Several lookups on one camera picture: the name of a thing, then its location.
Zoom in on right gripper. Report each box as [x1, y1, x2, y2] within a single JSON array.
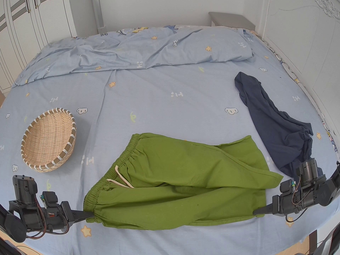
[[271, 193, 305, 217]]

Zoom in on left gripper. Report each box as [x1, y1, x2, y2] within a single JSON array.
[[45, 201, 73, 234]]

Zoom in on green shorts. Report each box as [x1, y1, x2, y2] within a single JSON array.
[[83, 132, 284, 231]]

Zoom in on round woven basket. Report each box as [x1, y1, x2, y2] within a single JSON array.
[[21, 108, 77, 173]]

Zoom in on dark blue garment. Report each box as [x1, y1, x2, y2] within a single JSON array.
[[234, 71, 314, 179]]

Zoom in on bed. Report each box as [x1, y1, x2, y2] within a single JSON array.
[[0, 0, 340, 255]]

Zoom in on pale blue quilt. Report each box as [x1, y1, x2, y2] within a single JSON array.
[[15, 26, 256, 87]]

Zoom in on grey bedside table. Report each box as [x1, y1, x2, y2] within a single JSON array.
[[208, 12, 256, 31]]

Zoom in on white wardrobe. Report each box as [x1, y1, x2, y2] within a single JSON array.
[[0, 0, 78, 91]]

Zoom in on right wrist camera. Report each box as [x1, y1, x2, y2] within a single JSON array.
[[280, 179, 296, 196]]

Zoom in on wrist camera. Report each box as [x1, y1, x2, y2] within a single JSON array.
[[40, 192, 58, 214], [280, 179, 296, 196]]

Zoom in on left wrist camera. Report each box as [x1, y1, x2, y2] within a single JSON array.
[[40, 192, 58, 214]]

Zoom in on grey vertical wall duct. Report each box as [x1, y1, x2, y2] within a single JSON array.
[[89, 0, 107, 34]]

